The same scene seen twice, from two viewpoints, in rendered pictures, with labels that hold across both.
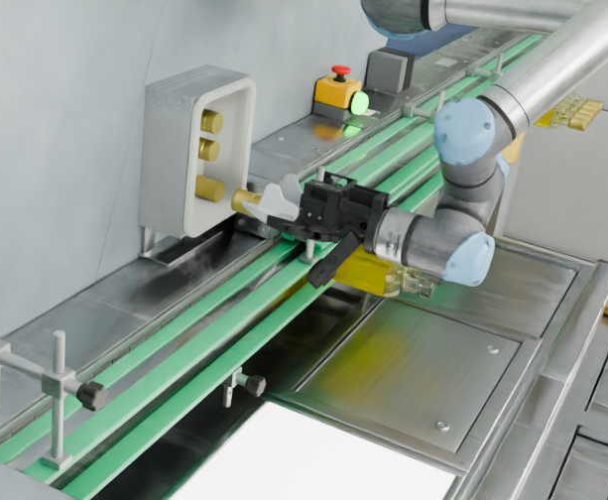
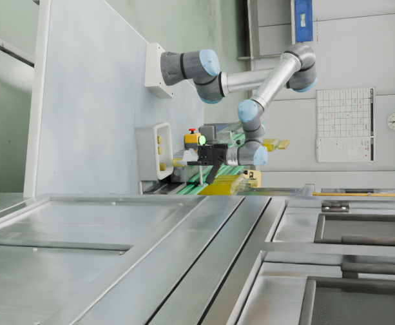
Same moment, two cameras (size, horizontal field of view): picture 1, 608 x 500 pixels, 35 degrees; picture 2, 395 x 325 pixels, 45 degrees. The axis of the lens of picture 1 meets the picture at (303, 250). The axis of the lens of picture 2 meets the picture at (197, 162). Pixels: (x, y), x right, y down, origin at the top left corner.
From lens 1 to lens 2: 68 cm
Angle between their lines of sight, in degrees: 16
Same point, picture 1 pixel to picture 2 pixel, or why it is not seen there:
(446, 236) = (250, 149)
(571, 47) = (273, 78)
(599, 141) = (292, 185)
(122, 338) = not seen: hidden behind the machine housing
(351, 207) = (215, 150)
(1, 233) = (102, 173)
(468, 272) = (261, 158)
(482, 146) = (254, 112)
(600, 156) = not seen: hidden behind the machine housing
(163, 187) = (147, 162)
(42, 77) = (107, 119)
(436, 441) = not seen: hidden behind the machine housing
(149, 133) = (138, 144)
